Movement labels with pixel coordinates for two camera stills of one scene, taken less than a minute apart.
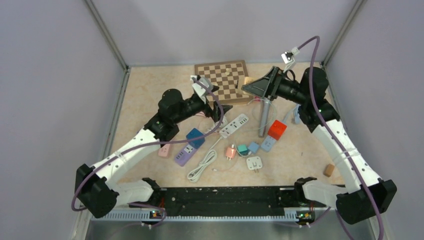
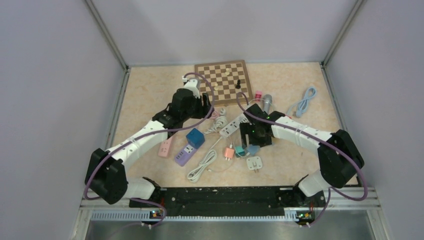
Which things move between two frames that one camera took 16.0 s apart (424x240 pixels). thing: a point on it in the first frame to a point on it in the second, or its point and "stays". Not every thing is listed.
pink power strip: [165, 151] stays
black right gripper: [267, 86] to [246, 129]
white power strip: [227, 130] stays
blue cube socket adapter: [197, 143] stays
